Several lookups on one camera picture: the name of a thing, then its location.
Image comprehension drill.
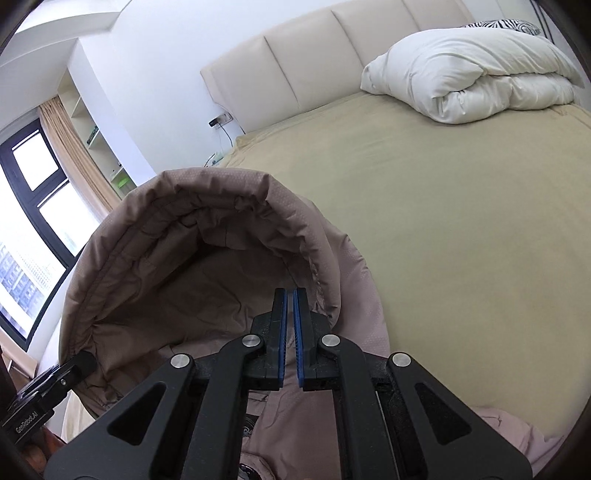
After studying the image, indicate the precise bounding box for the green lidded container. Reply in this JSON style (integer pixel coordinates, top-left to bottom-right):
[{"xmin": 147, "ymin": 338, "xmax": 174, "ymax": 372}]
[{"xmin": 112, "ymin": 173, "xmax": 136, "ymax": 195}]

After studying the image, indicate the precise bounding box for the white wall shelf unit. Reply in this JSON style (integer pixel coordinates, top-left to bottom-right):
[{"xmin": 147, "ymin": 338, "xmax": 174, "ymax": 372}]
[{"xmin": 58, "ymin": 70, "xmax": 131, "ymax": 199}]

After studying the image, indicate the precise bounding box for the beige curtain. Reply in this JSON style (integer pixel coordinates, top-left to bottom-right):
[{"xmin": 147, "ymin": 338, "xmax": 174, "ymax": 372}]
[{"xmin": 37, "ymin": 96, "xmax": 121, "ymax": 222}]

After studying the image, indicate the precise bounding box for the folded white duvet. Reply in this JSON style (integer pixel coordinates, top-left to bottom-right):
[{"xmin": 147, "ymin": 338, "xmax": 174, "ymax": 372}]
[{"xmin": 361, "ymin": 27, "xmax": 584, "ymax": 124}]

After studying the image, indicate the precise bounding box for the wall socket with plug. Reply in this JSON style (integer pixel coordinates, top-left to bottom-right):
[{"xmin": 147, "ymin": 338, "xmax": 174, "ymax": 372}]
[{"xmin": 208, "ymin": 112, "xmax": 233, "ymax": 128}]

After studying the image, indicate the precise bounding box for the white bedside table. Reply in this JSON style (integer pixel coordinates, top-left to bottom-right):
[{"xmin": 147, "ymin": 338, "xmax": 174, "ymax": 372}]
[{"xmin": 204, "ymin": 152, "xmax": 225, "ymax": 167}]

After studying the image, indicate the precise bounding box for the zebra print pillow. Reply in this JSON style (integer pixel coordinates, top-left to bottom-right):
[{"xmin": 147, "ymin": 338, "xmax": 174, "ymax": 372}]
[{"xmin": 464, "ymin": 18, "xmax": 542, "ymax": 36}]

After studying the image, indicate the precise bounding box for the black framed window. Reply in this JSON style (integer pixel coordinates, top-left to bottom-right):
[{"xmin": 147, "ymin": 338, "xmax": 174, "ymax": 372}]
[{"xmin": 1, "ymin": 119, "xmax": 98, "ymax": 348}]

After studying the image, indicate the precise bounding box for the person's left hand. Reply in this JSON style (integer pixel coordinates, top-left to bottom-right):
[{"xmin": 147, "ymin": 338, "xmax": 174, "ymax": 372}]
[{"xmin": 21, "ymin": 427, "xmax": 66, "ymax": 478}]

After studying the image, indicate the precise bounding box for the beige padded headboard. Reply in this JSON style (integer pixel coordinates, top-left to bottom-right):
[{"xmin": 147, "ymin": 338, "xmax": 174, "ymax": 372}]
[{"xmin": 199, "ymin": 0, "xmax": 537, "ymax": 135}]

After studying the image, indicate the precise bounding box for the bed with beige cover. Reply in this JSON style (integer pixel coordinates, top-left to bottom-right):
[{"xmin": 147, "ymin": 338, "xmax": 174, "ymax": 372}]
[{"xmin": 208, "ymin": 93, "xmax": 590, "ymax": 436}]

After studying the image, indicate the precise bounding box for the black charger cable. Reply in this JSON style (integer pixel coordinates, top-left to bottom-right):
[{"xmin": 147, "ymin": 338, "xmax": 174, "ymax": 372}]
[{"xmin": 204, "ymin": 123, "xmax": 246, "ymax": 165}]

